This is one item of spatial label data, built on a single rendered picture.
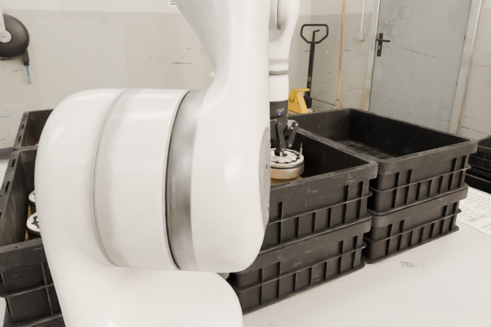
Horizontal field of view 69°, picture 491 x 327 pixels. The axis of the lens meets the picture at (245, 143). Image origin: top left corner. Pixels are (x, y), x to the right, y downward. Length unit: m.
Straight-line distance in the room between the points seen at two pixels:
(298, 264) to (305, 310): 0.08
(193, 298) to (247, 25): 0.16
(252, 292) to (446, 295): 0.36
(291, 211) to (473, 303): 0.37
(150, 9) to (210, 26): 3.81
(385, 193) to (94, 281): 0.62
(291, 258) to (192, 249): 0.51
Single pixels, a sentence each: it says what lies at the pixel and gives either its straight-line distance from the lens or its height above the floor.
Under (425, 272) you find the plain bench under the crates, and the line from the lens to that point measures 0.84.
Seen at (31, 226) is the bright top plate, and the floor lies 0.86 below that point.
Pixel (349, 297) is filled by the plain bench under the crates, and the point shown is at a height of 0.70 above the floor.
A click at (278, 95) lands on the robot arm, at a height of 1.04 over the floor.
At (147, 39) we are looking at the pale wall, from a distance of 4.01.
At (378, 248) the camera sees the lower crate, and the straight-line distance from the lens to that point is 0.81.
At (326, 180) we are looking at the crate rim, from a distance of 0.61.
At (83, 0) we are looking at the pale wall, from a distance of 3.91.
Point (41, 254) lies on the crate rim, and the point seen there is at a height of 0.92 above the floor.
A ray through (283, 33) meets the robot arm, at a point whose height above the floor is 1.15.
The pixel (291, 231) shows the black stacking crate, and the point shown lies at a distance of 0.62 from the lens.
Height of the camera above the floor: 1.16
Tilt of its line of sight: 18 degrees down
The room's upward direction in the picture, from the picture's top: straight up
